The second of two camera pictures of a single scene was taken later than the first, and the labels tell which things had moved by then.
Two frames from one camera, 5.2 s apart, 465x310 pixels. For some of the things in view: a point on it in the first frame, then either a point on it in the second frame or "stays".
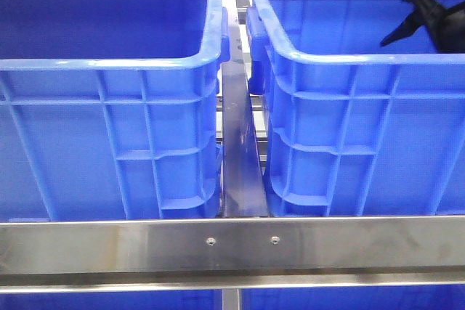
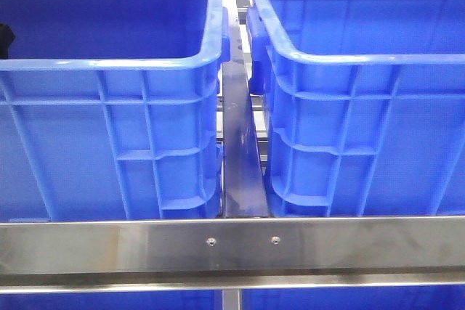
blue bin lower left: [210, 299] stays
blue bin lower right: [383, 298] stays
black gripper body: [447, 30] to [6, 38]
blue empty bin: [109, 94] stays
